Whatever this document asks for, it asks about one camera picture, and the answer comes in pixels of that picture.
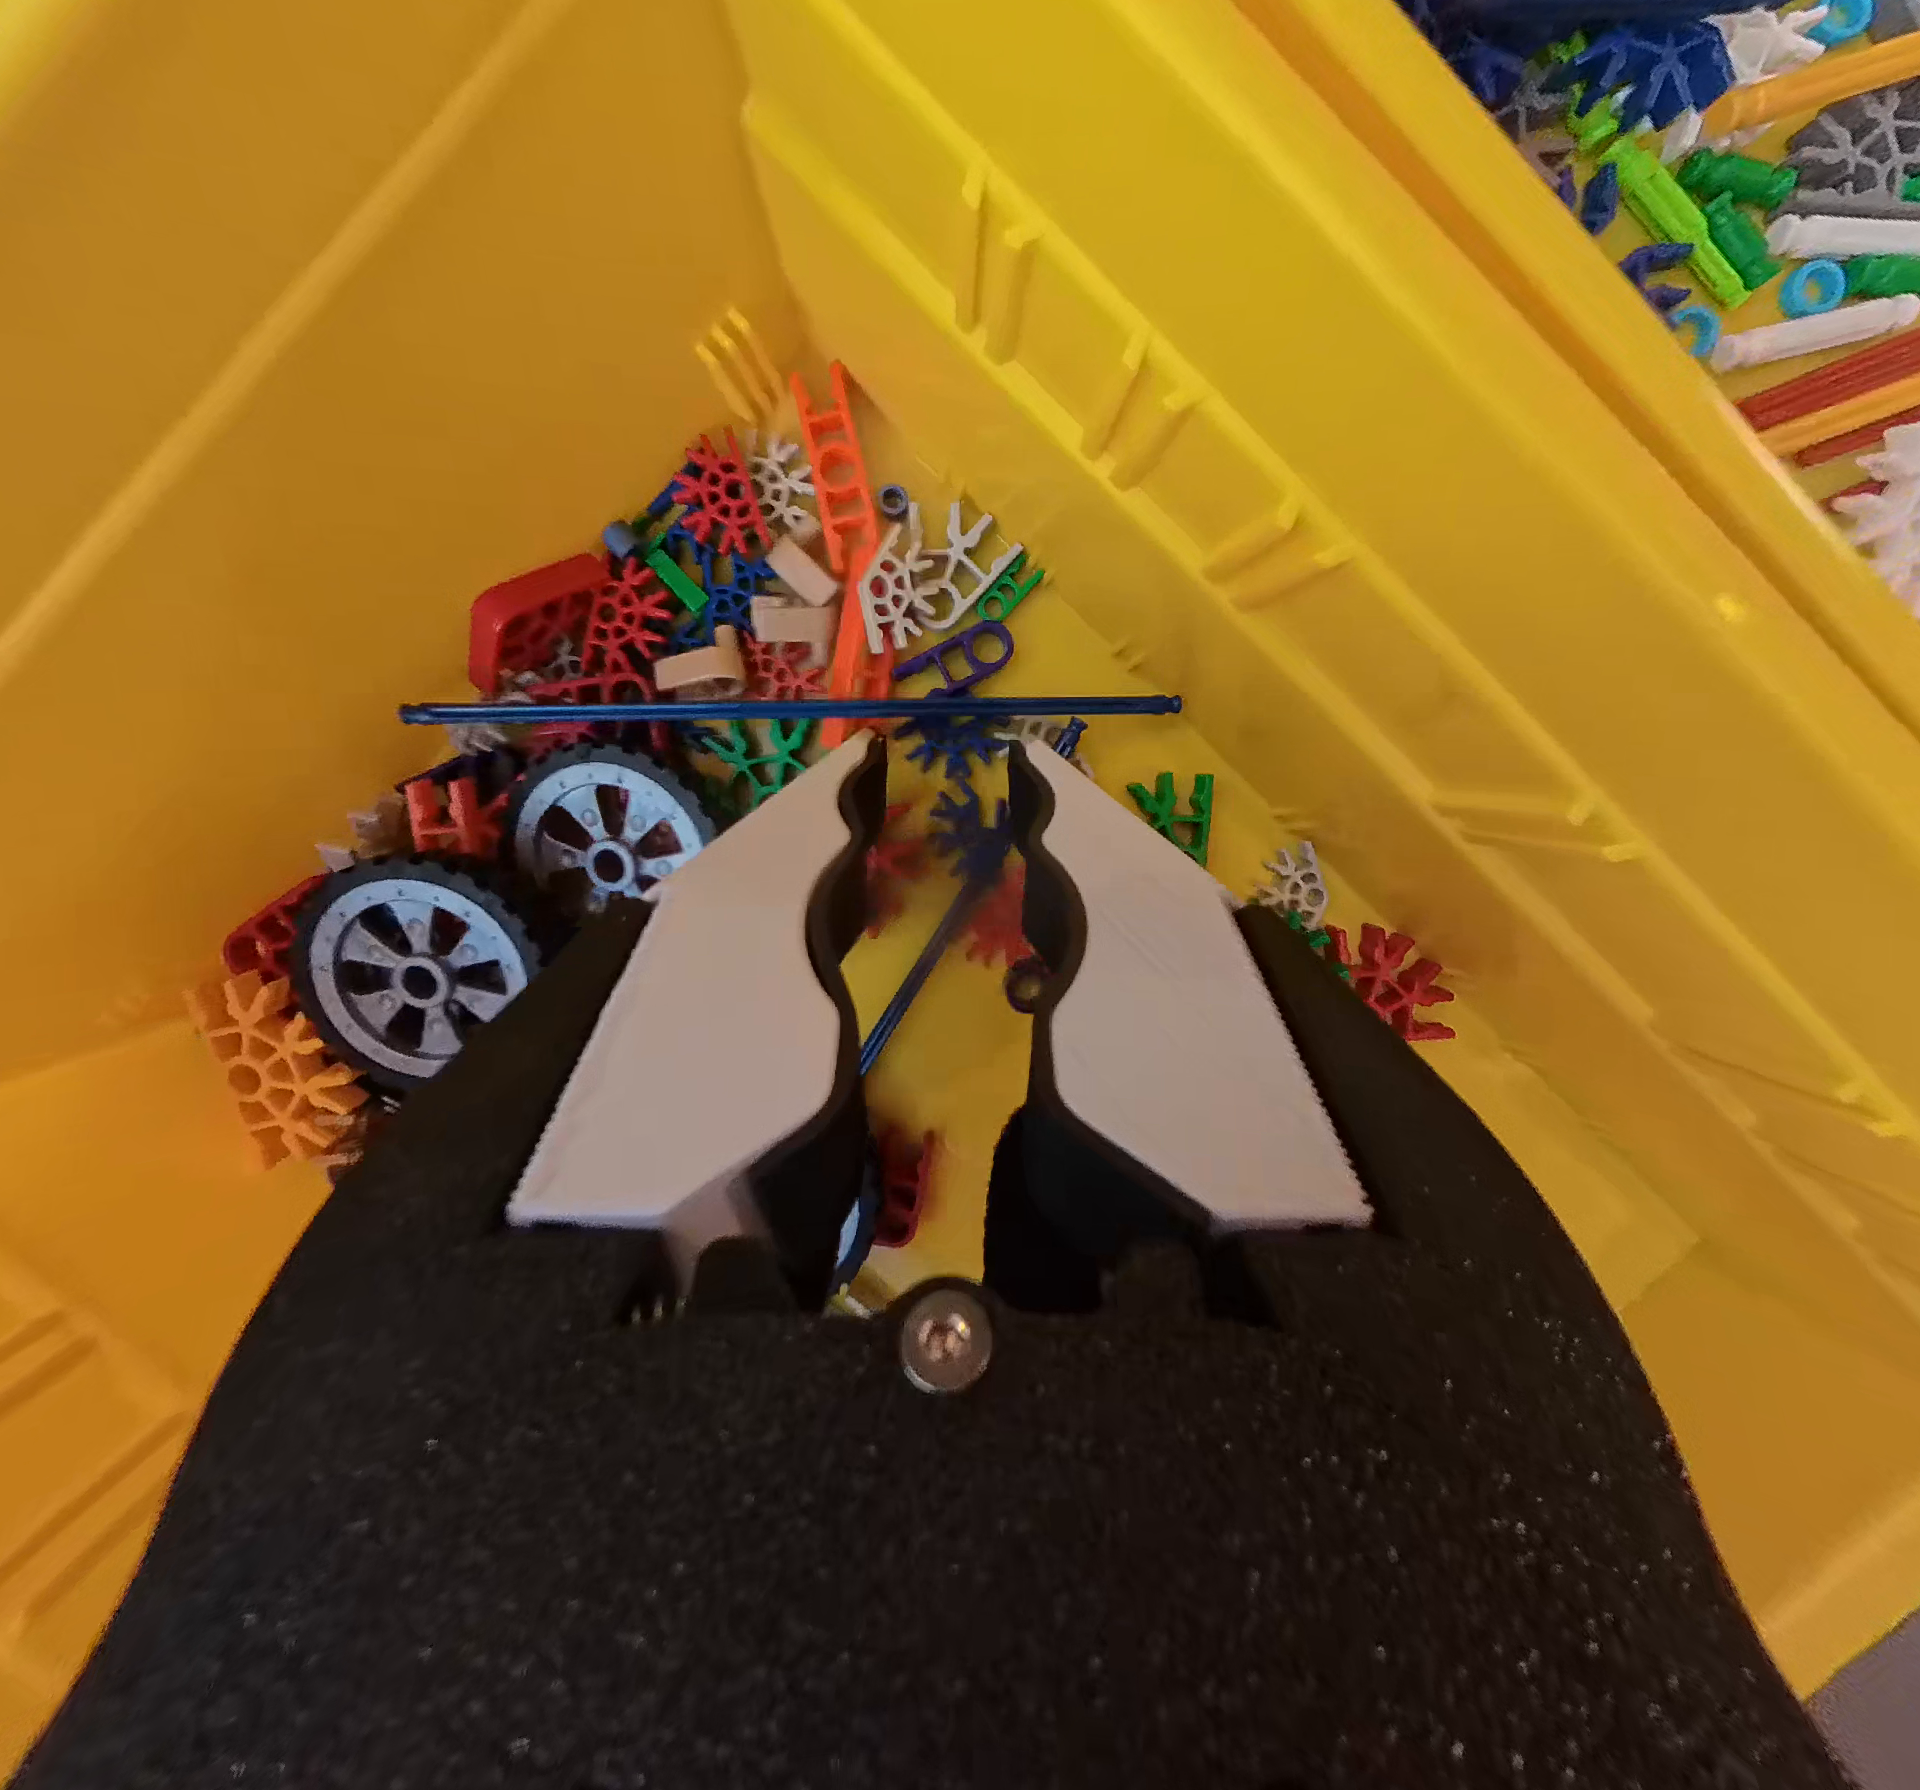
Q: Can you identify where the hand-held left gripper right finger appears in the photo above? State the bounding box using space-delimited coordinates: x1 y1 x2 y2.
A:
984 740 1382 1312

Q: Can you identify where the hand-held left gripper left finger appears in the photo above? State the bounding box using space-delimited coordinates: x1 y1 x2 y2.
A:
508 740 893 1306

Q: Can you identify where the thin blue rod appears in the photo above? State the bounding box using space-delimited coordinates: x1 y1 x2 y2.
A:
850 874 1024 1079
402 696 1189 733

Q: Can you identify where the yellow plastic bin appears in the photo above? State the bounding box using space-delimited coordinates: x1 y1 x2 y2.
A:
1189 0 1920 773
0 0 1920 1790

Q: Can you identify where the black toy wheel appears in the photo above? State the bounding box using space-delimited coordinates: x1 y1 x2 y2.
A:
295 857 561 1097
495 740 720 922

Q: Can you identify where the pile of mixed toy parts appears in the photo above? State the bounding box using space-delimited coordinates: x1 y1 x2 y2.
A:
197 306 1472 1176

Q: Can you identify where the pile of colourful building pieces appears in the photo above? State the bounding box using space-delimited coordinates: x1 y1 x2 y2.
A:
1337 0 1920 615

